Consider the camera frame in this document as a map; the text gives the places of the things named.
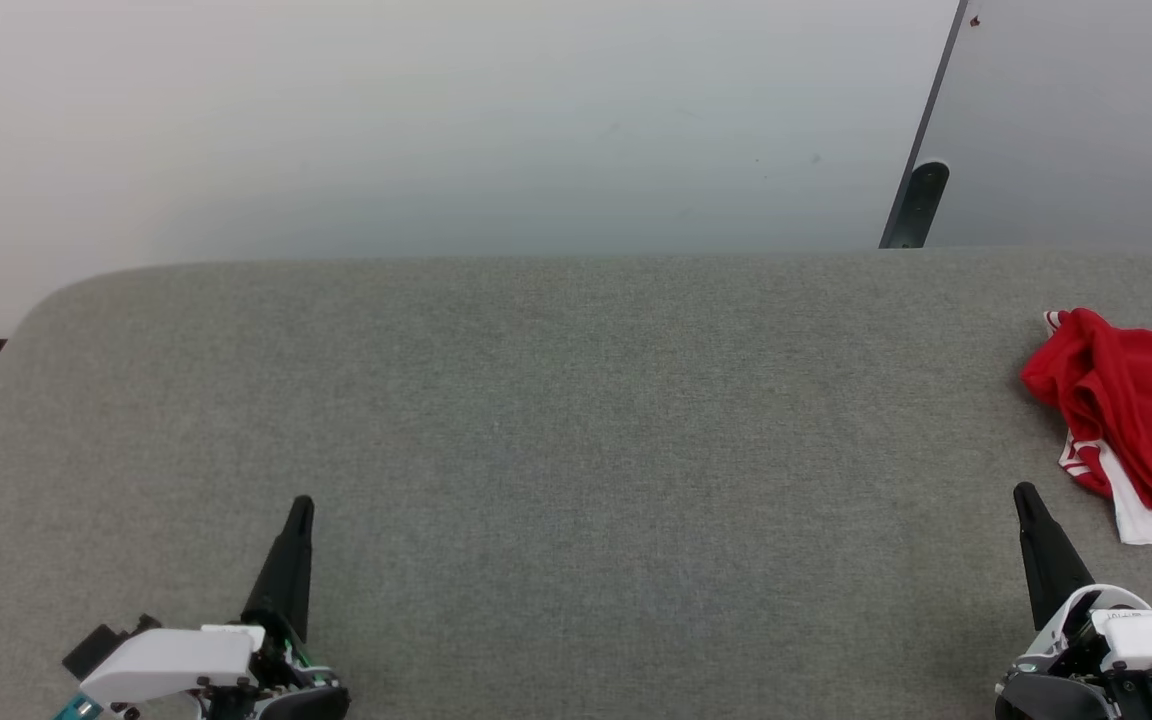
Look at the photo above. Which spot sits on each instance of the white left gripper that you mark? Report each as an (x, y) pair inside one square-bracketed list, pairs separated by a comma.
[(176, 660)]

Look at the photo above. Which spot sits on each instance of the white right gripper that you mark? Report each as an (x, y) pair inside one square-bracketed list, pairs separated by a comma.
[(1136, 660)]

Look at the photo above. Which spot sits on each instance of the red and white sports jersey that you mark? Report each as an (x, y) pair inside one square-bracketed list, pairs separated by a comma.
[(1136, 400)]

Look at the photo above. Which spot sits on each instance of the grey partition panel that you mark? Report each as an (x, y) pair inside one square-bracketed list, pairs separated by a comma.
[(1086, 130)]

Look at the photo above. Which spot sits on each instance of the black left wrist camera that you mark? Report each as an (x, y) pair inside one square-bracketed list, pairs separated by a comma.
[(96, 645)]

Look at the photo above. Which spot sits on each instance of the black partition bracket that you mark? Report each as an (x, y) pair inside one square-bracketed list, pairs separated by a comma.
[(921, 205)]

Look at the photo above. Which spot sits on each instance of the dark partition frame strip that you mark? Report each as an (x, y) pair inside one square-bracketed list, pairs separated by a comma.
[(936, 95)]

